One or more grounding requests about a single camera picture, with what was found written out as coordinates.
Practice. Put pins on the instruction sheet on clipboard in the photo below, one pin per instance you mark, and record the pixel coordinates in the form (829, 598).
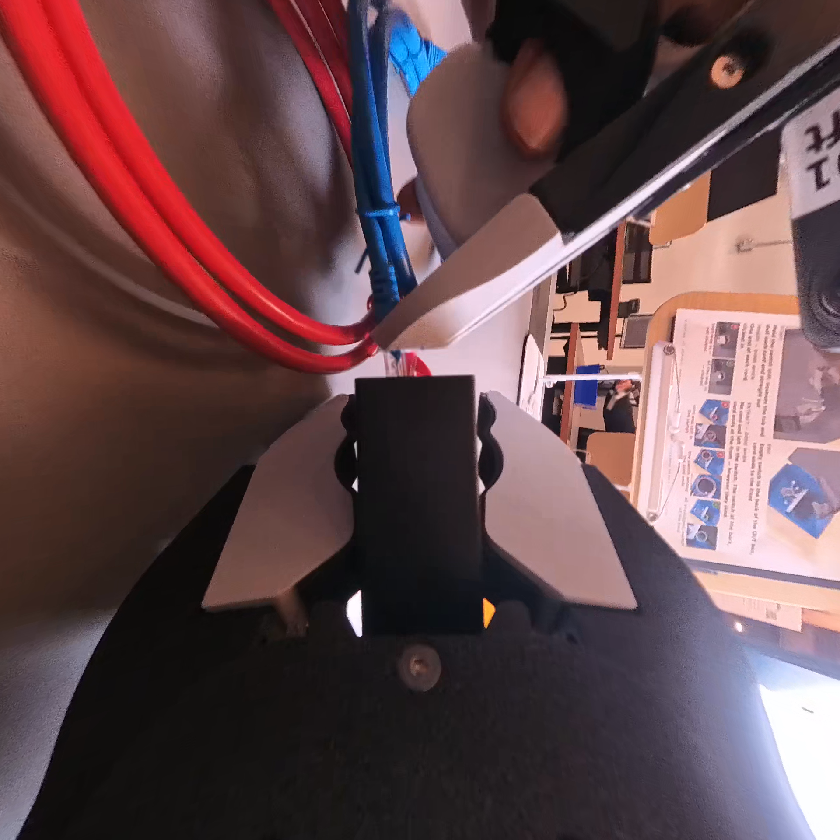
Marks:
(722, 300)

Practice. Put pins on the black ethernet port box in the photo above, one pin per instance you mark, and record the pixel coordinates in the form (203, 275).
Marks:
(413, 505)

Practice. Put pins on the printed instruction sheet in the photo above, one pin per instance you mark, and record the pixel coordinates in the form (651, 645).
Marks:
(741, 426)

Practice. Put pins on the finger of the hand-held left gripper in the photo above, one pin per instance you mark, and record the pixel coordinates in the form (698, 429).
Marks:
(472, 282)

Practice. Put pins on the person's left hand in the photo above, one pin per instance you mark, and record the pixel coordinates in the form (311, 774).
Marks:
(535, 105)

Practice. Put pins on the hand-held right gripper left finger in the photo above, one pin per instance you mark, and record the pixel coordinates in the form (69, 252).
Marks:
(282, 518)

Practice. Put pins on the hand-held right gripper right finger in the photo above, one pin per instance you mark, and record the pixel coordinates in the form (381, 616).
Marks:
(551, 518)

